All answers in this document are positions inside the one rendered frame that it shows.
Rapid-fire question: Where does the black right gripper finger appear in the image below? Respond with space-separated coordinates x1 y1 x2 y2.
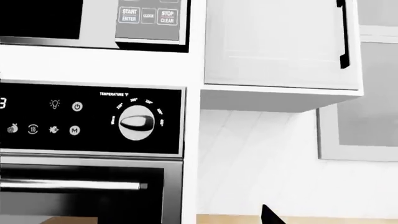
261 203 287 224

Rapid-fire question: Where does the oven door with dark glass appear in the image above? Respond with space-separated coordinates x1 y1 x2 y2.
0 155 185 224

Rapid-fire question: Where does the silver microwave with keypad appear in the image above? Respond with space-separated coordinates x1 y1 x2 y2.
114 0 190 54

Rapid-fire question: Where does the microwave door with dark glass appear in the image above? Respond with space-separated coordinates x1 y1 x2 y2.
0 0 121 50

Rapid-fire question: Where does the white tall appliance cabinet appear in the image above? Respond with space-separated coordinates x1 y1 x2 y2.
0 0 206 224

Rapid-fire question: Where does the round silver temperature knob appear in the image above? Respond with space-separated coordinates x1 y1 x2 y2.
118 105 155 142

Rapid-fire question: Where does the black built-in oven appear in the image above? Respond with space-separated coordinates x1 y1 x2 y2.
0 78 188 224

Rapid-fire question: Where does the white wall cabinet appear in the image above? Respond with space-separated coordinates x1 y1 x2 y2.
200 0 365 114

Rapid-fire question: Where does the black cabinet bar handle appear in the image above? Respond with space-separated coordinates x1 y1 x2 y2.
336 0 351 70

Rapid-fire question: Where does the silver oven door handle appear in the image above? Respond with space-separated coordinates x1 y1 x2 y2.
0 177 149 191

